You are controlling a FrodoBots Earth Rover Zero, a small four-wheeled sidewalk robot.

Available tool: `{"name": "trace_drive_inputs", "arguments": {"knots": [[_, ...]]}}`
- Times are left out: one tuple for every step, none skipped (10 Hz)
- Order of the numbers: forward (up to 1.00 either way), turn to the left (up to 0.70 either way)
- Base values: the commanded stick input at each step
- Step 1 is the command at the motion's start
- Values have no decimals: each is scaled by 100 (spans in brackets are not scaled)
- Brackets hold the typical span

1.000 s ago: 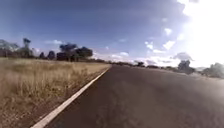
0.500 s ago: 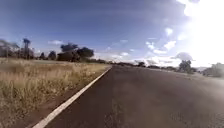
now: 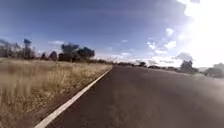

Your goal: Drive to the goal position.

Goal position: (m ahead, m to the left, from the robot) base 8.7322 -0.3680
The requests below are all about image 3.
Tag bare dirt road shoulder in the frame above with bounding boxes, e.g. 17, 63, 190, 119
14, 69, 112, 128

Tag row of distant trees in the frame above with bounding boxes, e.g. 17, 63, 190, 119
0, 38, 224, 79

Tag dark asphalt road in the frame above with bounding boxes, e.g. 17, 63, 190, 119
45, 65, 224, 128

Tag white painted edge line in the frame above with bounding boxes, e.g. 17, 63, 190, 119
33, 67, 114, 128

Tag dry yellow grass field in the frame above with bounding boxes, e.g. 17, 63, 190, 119
0, 57, 113, 128

